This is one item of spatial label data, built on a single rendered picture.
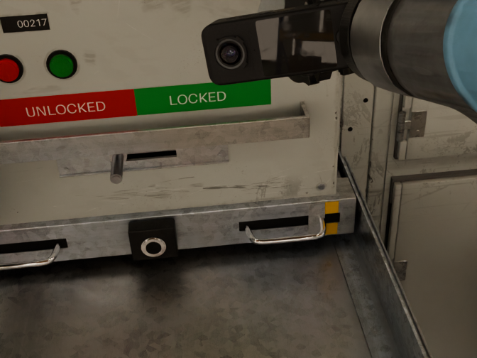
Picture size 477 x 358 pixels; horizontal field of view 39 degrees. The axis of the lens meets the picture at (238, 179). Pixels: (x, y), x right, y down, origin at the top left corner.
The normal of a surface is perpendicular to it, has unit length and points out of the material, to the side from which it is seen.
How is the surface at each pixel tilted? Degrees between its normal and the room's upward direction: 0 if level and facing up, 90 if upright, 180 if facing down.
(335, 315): 0
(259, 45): 77
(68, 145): 90
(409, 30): 73
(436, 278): 90
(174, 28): 90
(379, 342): 0
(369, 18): 61
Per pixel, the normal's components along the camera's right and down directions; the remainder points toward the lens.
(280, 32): -0.22, 0.36
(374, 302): -0.04, -0.83
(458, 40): -0.92, -0.03
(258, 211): 0.10, 0.55
